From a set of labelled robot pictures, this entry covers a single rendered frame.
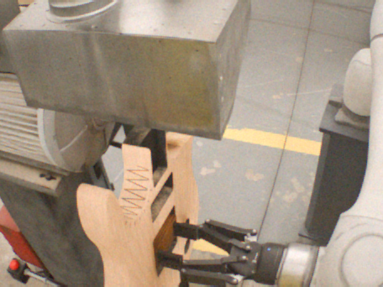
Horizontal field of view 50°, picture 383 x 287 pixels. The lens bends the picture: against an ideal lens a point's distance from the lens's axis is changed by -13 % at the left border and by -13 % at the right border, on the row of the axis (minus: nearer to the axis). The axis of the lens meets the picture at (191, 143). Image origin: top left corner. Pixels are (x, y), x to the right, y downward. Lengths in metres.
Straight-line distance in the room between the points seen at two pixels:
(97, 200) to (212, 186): 1.75
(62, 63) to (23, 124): 0.27
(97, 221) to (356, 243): 0.32
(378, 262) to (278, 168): 1.86
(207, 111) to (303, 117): 2.14
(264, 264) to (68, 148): 0.38
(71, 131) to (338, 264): 0.49
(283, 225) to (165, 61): 1.71
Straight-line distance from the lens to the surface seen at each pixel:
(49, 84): 0.61
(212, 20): 0.50
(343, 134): 1.57
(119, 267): 0.67
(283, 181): 2.31
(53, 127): 0.76
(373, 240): 0.54
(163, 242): 0.78
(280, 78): 2.91
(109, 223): 0.57
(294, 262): 0.72
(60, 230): 1.13
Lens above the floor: 1.78
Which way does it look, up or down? 46 degrees down
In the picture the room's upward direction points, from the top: 6 degrees counter-clockwise
